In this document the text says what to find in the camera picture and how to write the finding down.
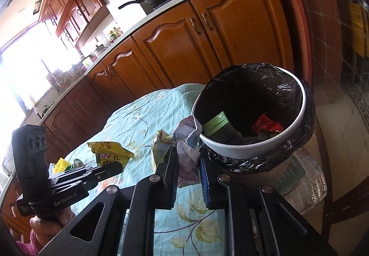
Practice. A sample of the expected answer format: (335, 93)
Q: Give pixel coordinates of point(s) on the white bin with black liner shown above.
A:
(248, 91)

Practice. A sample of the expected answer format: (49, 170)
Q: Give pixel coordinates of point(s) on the dark wooden chair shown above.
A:
(346, 210)

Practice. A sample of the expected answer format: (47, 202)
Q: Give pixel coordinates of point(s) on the white trash bin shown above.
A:
(253, 149)

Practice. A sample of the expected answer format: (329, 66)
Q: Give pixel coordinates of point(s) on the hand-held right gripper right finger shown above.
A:
(204, 184)

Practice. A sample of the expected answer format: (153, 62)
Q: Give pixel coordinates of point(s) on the wooden lower kitchen cabinet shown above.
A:
(245, 28)

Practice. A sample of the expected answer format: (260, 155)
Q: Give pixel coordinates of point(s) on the person's left hand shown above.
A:
(46, 228)

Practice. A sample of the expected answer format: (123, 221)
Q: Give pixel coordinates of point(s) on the person's left forearm pink sleeve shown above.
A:
(27, 246)

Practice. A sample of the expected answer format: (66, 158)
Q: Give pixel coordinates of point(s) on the yellow snack packet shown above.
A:
(112, 150)

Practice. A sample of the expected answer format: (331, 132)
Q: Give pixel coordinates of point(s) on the green white juice pouch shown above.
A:
(216, 124)

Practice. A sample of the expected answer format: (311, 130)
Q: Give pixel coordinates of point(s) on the red snack packet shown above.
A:
(266, 124)

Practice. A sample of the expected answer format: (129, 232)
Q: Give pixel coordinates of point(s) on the steel pot with lid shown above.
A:
(100, 50)

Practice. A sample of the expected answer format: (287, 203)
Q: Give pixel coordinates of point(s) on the kitchen window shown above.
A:
(26, 71)

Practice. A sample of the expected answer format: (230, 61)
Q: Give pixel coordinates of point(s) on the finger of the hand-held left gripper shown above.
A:
(106, 171)

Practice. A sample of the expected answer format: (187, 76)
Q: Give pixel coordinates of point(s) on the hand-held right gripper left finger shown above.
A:
(173, 181)

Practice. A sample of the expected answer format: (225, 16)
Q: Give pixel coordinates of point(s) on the wooden framed glass door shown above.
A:
(291, 13)

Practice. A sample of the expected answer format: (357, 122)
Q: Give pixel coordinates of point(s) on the white lilac paper wrapper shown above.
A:
(187, 158)

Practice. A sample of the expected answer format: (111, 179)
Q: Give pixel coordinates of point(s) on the green snack packet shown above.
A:
(69, 167)

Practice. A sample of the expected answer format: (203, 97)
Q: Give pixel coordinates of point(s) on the light blue floral tablecloth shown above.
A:
(144, 117)

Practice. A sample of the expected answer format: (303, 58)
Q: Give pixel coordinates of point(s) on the dish rack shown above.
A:
(57, 80)

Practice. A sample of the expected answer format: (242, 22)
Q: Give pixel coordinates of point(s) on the condiment jar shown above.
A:
(111, 34)
(117, 31)

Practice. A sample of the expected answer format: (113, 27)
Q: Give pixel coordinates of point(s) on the yellow spiky ball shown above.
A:
(61, 166)

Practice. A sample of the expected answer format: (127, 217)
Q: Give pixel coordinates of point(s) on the silver foil bag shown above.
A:
(311, 184)

